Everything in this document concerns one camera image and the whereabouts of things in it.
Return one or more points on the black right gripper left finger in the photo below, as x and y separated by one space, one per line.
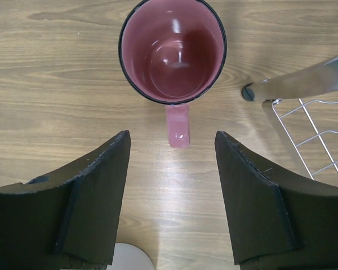
67 218

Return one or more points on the steel wire dish rack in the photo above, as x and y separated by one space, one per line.
302 108

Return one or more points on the round white disc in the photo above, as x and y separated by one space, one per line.
129 257

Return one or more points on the pink ceramic mug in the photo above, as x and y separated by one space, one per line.
172 52

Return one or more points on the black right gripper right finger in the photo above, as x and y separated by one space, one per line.
277 219

